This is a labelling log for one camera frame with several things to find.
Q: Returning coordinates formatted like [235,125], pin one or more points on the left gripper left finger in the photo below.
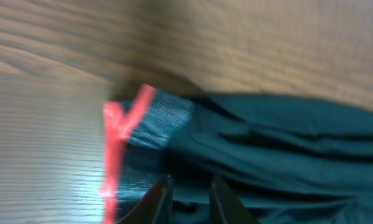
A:
[145,201]

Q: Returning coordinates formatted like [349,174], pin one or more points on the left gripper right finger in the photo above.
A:
[225,207]

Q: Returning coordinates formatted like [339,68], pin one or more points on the black leggings red waistband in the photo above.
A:
[287,159]

